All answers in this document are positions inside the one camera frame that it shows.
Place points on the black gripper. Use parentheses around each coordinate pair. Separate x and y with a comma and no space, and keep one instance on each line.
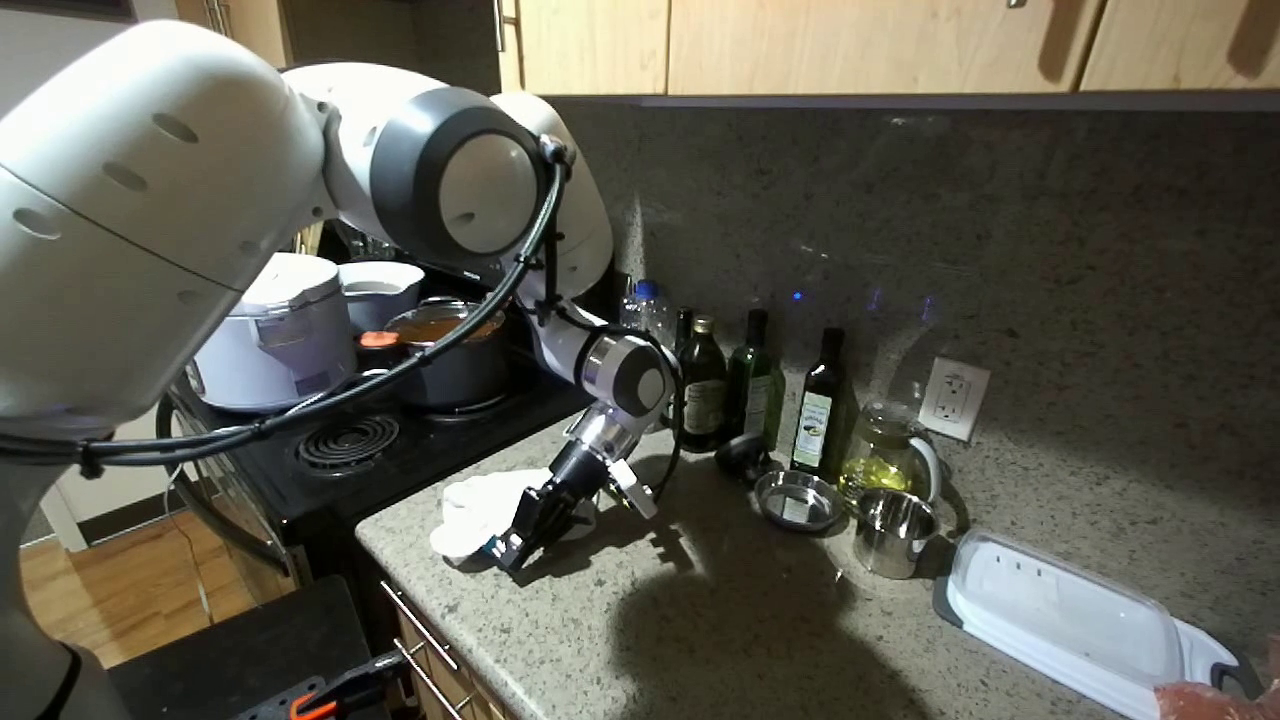
(578,472)

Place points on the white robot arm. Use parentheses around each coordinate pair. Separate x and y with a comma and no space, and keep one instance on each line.
(155,184)

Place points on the white crumpled cloth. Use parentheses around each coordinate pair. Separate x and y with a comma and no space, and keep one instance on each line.
(477,509)

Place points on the steel pot on stove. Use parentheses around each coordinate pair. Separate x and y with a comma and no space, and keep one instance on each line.
(471,371)

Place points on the dark green olive oil bottle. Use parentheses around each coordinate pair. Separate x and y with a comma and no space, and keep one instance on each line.
(702,402)

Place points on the large plastic oil bottle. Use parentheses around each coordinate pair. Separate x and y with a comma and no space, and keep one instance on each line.
(651,310)

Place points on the tall green glass bottle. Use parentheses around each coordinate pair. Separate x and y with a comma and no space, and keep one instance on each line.
(752,383)

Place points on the small steel bowl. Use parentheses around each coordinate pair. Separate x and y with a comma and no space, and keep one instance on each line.
(798,503)

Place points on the white rice cooker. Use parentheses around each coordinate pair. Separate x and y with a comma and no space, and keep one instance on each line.
(284,340)

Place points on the dark wine bottle white label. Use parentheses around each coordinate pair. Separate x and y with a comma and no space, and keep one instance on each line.
(818,402)

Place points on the glass oil cruet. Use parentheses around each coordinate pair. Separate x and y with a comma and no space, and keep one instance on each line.
(891,452)

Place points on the small steel cup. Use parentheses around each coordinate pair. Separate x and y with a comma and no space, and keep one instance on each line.
(895,534)

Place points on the wooden upper cabinets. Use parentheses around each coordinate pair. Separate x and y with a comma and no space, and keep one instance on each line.
(884,47)

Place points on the white plastic tray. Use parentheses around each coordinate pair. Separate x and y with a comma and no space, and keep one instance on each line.
(1079,629)

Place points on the orange plastic bag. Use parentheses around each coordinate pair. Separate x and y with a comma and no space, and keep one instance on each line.
(1202,703)

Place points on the wall power outlet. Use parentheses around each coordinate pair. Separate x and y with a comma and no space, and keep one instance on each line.
(954,397)

